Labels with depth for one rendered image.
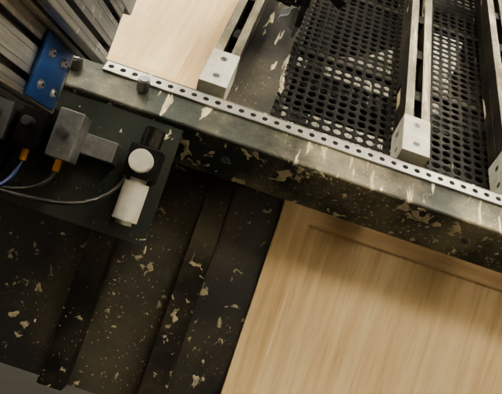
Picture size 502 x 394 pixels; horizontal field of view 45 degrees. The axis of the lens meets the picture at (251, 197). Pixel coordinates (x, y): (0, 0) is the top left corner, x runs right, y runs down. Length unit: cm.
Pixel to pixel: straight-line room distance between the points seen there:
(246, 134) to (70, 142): 34
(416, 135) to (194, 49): 54
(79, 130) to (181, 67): 35
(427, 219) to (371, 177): 14
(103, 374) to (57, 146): 60
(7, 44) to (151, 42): 73
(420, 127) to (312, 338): 54
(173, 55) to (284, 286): 59
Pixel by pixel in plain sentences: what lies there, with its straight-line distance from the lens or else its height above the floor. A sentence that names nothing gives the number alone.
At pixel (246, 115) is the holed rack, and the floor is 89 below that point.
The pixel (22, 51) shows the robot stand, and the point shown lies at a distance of 79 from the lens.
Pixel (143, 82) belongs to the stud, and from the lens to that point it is 123.
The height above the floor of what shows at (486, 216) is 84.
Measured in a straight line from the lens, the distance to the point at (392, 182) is 125.
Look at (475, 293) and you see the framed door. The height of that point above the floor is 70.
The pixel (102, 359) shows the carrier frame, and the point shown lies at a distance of 150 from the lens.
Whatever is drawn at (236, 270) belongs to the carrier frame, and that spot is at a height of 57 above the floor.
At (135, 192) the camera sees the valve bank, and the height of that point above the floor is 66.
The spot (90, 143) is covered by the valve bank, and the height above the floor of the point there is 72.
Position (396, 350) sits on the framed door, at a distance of 151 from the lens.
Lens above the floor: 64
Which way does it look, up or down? 4 degrees up
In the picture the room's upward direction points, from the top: 19 degrees clockwise
